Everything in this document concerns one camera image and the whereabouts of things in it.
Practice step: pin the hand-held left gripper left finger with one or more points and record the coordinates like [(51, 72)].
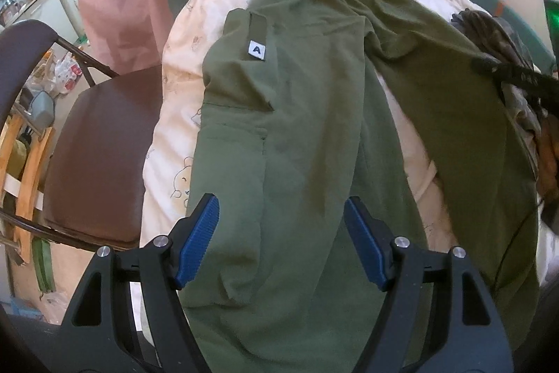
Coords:
[(198, 242)]

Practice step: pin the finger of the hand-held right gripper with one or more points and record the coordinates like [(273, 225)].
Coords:
[(487, 66)]

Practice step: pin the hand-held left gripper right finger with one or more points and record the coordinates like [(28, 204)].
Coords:
[(367, 242)]

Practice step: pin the olive green pants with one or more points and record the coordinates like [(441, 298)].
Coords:
[(305, 115)]

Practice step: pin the person's right forearm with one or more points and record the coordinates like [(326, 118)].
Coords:
[(549, 159)]

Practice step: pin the camouflage pants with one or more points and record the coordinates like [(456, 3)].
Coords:
[(502, 36)]

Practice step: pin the brown folding chair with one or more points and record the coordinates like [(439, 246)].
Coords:
[(105, 145)]

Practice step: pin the green cloth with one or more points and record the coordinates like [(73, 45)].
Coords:
[(43, 268)]

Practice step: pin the light wooden chair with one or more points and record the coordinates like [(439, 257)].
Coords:
[(30, 180)]

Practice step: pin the grey plastic container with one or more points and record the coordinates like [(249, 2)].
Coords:
[(41, 113)]

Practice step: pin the cream bear-print duvet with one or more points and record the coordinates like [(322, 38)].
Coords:
[(192, 28)]

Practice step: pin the red and white plastic bag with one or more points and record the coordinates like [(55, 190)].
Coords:
[(67, 71)]

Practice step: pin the white washing machine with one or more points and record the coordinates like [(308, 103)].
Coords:
[(70, 6)]

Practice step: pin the kitchen counter cabinet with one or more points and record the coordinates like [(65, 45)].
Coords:
[(37, 8)]

